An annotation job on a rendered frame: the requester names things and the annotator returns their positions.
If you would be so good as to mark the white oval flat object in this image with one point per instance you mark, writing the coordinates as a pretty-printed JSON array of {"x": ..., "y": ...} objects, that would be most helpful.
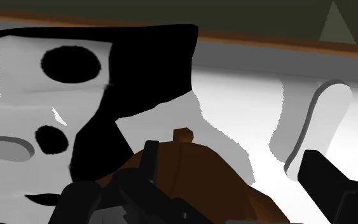
[
  {"x": 324, "y": 124},
  {"x": 2, "y": 150}
]

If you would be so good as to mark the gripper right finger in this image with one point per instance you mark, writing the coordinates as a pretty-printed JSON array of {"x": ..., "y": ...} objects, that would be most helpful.
[{"x": 327, "y": 183}]

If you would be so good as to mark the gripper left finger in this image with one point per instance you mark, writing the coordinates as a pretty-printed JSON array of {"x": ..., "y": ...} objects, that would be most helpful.
[{"x": 149, "y": 158}]

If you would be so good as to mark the brown round fruit with stem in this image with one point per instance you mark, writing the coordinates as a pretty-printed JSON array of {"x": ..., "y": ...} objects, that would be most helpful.
[{"x": 203, "y": 173}]

